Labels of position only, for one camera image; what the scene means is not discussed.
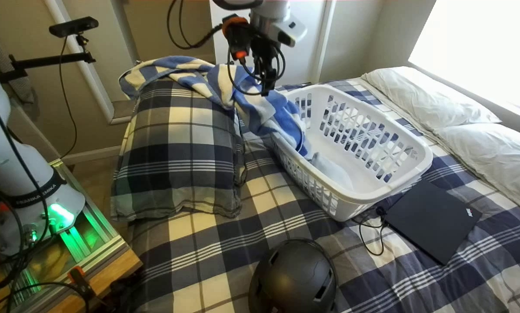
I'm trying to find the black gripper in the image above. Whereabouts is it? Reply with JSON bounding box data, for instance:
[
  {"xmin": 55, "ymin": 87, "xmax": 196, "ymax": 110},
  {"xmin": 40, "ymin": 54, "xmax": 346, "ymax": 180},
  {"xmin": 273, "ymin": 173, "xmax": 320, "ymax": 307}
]
[{"xmin": 222, "ymin": 0, "xmax": 307, "ymax": 96}]

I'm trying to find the blue white striped towel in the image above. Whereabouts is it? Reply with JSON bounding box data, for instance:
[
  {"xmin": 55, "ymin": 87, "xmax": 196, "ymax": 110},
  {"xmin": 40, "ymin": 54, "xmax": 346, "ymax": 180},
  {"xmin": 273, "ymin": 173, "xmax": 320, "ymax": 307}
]
[{"xmin": 118, "ymin": 56, "xmax": 313, "ymax": 159}]

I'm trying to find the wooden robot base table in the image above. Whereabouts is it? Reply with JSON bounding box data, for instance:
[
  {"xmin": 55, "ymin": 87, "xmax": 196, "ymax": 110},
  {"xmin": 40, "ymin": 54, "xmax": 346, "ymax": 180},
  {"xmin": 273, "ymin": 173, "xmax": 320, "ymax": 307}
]
[{"xmin": 0, "ymin": 159, "xmax": 144, "ymax": 313}]

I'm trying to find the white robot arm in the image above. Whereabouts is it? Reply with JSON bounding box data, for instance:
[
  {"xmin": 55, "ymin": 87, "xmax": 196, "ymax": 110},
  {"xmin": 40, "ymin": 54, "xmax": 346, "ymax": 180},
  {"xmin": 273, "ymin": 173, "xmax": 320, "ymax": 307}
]
[{"xmin": 0, "ymin": 56, "xmax": 307, "ymax": 258}]

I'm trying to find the plaid pillow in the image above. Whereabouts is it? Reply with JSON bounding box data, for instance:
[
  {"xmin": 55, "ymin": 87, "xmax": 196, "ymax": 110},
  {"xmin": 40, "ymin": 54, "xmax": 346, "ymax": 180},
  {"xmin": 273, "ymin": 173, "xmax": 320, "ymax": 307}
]
[{"xmin": 111, "ymin": 79, "xmax": 243, "ymax": 221}]

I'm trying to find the white pillow near window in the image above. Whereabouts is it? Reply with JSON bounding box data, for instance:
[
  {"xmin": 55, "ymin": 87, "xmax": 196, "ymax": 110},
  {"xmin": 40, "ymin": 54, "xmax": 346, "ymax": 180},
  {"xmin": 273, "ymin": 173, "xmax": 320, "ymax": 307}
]
[{"xmin": 361, "ymin": 67, "xmax": 499, "ymax": 131}]

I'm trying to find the white laundry basket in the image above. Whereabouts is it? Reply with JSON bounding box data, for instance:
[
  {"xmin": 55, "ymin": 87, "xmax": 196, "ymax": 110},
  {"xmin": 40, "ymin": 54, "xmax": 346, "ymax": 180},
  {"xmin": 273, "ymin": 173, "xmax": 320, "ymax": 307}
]
[{"xmin": 273, "ymin": 86, "xmax": 433, "ymax": 221}]

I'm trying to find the plaid bed cover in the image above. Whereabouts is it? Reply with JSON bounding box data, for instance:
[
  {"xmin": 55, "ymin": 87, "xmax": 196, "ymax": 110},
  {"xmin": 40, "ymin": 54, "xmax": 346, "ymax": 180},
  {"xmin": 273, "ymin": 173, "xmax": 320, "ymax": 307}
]
[{"xmin": 127, "ymin": 77, "xmax": 520, "ymax": 313}]

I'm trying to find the black helmet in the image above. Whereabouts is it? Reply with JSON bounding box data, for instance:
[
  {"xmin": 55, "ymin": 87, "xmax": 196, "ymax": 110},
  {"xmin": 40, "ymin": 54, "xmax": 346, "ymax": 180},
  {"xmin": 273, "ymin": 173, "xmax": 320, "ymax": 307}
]
[{"xmin": 248, "ymin": 241, "xmax": 337, "ymax": 313}]

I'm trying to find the black laptop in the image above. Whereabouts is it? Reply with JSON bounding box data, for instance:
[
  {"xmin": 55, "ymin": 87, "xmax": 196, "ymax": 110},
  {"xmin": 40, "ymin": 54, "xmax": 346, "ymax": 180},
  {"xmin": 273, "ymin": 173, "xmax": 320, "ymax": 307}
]
[{"xmin": 384, "ymin": 183, "xmax": 481, "ymax": 265}]

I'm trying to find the black laptop cable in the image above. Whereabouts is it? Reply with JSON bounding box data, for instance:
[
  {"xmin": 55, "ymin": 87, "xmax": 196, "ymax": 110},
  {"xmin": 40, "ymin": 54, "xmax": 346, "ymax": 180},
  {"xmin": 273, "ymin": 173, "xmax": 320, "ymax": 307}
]
[{"xmin": 351, "ymin": 206, "xmax": 391, "ymax": 258}]

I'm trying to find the black camera on mount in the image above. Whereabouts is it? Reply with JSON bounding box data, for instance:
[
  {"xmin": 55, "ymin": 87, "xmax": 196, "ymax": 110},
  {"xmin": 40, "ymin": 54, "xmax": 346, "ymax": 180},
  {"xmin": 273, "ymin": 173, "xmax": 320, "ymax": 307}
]
[{"xmin": 48, "ymin": 16, "xmax": 99, "ymax": 39}]

